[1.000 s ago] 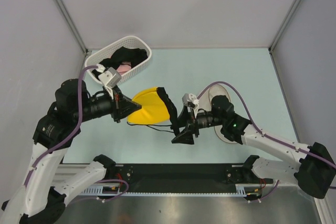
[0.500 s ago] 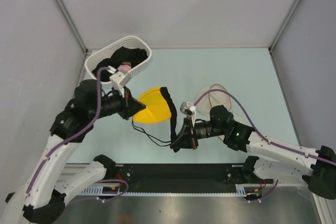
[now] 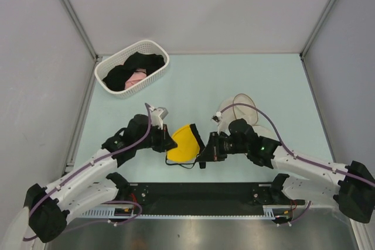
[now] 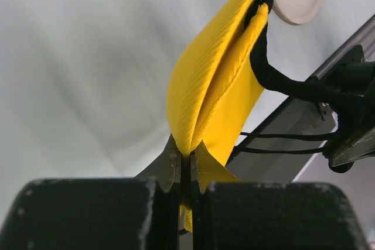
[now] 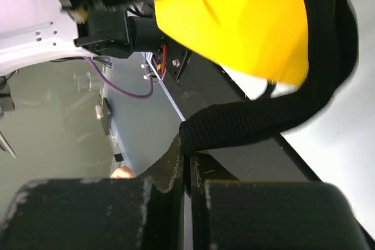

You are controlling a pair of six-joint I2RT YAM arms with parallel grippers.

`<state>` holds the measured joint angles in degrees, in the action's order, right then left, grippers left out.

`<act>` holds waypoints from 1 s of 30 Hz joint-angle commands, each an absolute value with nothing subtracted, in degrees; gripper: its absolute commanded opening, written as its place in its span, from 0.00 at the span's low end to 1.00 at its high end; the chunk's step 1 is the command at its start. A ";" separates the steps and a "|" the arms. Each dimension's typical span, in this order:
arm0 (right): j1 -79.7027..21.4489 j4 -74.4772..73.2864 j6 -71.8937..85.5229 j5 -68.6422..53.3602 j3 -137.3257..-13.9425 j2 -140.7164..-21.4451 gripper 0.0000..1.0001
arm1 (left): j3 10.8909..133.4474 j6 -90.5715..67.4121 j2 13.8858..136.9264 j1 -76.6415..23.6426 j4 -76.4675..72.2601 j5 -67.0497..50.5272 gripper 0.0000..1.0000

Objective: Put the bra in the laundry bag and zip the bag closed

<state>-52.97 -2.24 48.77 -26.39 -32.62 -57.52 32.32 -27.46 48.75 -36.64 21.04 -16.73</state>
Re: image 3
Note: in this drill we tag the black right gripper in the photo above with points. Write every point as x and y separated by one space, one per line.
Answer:
212 151

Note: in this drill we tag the white slotted cable duct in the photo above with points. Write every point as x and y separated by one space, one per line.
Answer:
124 213

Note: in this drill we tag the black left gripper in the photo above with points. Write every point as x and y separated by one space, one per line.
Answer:
166 141

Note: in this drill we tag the white perforated plastic basket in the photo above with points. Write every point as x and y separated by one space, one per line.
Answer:
143 46

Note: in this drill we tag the black garment in basket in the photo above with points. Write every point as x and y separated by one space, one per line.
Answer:
116 77

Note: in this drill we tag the yellow bra with black straps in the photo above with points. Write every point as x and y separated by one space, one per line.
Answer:
189 146

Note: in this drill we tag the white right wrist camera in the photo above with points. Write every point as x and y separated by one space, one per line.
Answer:
221 120

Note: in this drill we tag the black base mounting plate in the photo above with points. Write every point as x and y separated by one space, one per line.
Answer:
199 197

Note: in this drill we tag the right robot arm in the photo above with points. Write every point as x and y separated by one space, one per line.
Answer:
349 187

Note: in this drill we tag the pink garment in basket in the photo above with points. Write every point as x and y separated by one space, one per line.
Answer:
135 78

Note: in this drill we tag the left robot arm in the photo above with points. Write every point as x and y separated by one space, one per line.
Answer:
53 207

